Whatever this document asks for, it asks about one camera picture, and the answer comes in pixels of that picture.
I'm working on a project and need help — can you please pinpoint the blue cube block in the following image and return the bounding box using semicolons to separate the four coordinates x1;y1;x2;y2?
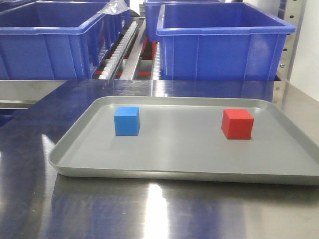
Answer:
114;107;140;136

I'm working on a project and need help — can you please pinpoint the red cube block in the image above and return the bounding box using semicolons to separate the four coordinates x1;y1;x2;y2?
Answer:
221;109;254;140

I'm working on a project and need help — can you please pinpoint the perforated metal shelf upright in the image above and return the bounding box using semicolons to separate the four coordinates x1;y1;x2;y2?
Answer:
275;0;303;84

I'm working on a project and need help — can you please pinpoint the grey metal tray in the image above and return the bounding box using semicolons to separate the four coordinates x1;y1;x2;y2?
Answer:
49;96;319;185

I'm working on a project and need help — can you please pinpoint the right front blue bin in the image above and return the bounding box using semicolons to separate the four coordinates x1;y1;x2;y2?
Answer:
156;2;296;81

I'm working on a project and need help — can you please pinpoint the blue bin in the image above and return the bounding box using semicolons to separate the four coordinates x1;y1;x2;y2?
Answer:
0;1;112;81
156;2;296;81
0;0;125;46
143;0;224;42

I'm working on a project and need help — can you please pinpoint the left rear blue bin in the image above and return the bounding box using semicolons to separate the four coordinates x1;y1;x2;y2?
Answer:
0;0;125;46

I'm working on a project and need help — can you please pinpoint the right rear blue bin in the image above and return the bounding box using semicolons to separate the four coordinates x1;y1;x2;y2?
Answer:
143;0;224;42

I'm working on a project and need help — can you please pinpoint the clear plastic sheet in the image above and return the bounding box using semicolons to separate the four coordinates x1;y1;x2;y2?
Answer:
99;0;130;15

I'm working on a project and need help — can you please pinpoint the left front blue bin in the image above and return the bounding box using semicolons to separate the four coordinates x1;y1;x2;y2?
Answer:
0;1;112;81

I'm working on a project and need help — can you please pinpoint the metal shelf divider rail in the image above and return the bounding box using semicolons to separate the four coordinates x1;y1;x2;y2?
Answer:
112;17;146;80

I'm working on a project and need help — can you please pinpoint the white roller rail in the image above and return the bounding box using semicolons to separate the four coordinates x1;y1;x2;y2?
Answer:
98;21;138;80

